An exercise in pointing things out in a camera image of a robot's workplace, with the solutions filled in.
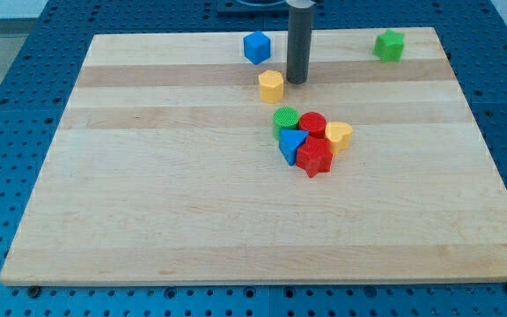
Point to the red star block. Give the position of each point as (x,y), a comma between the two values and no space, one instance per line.
(314,156)

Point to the yellow heart block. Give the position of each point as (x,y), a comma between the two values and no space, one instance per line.
(339,136)

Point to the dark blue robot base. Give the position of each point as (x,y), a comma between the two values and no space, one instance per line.
(236,7)

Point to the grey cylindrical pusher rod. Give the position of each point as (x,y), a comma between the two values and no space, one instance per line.
(300,22)

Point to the green cylinder block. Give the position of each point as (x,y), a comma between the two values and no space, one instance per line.
(284,118)

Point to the blue cube block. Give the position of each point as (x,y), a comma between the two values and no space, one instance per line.
(257,47)

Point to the yellow hexagon block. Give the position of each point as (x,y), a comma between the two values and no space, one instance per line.
(271,86)

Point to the light wooden board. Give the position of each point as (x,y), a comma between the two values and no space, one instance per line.
(164,171)

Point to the blue triangle block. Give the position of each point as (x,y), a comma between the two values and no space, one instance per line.
(289,141)

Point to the red cylinder block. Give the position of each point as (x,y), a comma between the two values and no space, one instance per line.
(314,123)

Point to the green star block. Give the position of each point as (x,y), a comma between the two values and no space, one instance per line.
(389,46)

